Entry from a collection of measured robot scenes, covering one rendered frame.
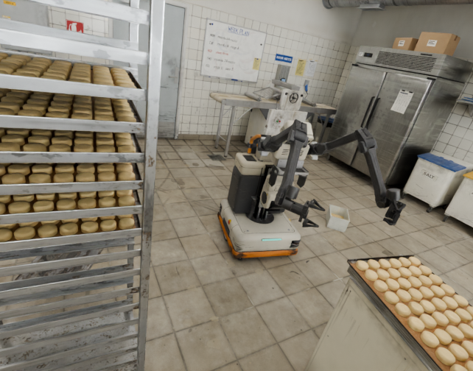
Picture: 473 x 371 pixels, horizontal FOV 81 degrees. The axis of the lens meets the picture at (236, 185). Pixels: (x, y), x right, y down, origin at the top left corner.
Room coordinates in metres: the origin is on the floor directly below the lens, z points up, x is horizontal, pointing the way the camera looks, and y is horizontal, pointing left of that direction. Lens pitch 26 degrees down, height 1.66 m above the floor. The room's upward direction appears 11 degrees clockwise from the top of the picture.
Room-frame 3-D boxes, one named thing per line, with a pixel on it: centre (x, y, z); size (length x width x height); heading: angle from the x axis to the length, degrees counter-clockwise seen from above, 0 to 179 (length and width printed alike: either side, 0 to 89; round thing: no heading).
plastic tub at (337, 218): (2.91, -1.25, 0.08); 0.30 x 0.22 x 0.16; 169
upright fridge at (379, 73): (4.95, -2.24, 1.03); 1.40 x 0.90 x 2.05; 32
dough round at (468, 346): (0.66, -0.87, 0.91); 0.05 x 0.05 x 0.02
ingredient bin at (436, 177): (4.09, -2.94, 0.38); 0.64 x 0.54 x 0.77; 125
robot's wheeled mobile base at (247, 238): (2.29, -0.27, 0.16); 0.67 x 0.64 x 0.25; 21
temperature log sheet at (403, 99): (4.36, -2.11, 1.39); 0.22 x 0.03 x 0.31; 32
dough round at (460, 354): (0.64, -0.81, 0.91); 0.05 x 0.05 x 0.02
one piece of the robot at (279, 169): (2.02, -0.38, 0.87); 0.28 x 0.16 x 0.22; 111
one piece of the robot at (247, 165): (2.37, -0.24, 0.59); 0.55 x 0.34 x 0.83; 111
